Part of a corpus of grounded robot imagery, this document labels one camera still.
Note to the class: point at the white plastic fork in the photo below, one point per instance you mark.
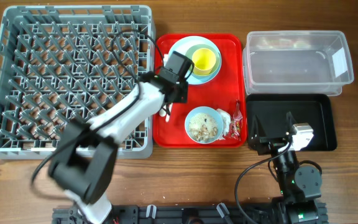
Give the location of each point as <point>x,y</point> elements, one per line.
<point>166,110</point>

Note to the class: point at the red snack wrapper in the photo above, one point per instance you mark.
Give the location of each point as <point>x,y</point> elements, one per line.
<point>235,126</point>

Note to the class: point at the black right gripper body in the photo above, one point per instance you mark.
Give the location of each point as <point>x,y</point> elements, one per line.
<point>272,145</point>

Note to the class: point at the red plastic tray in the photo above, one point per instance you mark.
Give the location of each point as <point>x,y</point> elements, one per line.
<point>224,91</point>

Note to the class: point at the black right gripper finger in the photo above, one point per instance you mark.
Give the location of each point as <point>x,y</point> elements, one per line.
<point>290,123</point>
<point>257,129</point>

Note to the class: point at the white napkin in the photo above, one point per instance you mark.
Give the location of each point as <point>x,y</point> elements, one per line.
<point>226,122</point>

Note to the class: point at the yellow plastic cup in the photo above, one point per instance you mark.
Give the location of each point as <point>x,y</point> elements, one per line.
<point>204,60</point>

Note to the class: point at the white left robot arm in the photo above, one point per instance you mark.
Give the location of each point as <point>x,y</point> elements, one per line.
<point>83,163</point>

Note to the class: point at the black tray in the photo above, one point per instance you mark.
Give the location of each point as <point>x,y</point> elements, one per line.
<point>314,109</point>

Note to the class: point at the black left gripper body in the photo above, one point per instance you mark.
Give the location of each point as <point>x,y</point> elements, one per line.
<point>184,95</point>

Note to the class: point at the black mounting rail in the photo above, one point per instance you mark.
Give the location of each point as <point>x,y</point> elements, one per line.
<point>179,214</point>

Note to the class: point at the grey plastic dishwasher rack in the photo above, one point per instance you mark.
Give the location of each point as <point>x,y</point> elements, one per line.
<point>59,63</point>

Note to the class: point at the rice and food scraps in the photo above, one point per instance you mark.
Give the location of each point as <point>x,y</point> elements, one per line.
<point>202,127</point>

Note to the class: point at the light blue bowl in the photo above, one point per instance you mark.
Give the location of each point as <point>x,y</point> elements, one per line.
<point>211,112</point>

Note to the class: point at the clear plastic bin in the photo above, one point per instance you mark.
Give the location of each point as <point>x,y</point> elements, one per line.
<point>297,61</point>

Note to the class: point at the light blue plate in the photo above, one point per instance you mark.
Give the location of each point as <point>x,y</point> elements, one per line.
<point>182,45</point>

